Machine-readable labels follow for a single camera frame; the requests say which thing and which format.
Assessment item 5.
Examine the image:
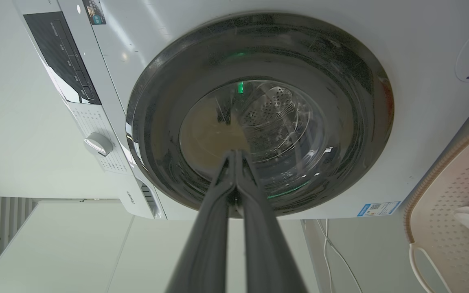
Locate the silver washing machine control knob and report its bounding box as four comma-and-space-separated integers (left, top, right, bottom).
83, 132, 114, 157

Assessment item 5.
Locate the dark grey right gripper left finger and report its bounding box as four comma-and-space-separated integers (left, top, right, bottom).
165, 150, 236, 293

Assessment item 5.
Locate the white power cable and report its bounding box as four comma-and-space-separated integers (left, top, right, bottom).
316, 219, 363, 293

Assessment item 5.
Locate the white front-load washing machine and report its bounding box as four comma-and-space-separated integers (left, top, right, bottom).
13, 0, 469, 221

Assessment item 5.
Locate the blue energy label sticker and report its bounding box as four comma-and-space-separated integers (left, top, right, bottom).
357, 201, 401, 217

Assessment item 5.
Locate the beige perforated laundry basket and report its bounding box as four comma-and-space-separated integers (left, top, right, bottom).
404, 128, 469, 293

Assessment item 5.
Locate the round dark washing machine door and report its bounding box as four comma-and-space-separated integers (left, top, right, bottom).
126, 12, 395, 217

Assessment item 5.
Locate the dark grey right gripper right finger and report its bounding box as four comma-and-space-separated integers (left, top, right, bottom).
235, 150, 309, 293

